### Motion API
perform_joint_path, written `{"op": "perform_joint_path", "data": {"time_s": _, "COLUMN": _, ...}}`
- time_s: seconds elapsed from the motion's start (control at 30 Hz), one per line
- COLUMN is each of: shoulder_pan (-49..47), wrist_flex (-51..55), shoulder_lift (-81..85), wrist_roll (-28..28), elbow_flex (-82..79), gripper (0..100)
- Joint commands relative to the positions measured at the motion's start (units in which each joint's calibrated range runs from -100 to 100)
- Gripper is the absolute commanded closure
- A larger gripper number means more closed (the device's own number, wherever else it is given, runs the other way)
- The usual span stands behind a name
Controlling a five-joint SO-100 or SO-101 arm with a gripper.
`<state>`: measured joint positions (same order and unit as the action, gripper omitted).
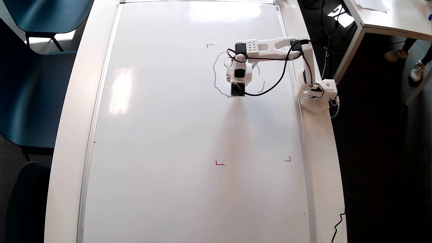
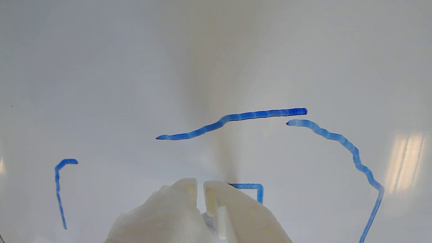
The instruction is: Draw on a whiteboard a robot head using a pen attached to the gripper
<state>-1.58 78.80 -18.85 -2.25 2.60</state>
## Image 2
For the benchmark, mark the white whiteboard with metal frame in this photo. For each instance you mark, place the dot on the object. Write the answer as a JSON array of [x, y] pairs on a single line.
[[101, 67]]

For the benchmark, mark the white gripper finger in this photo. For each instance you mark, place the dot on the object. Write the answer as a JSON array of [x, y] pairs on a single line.
[[165, 216], [246, 219]]

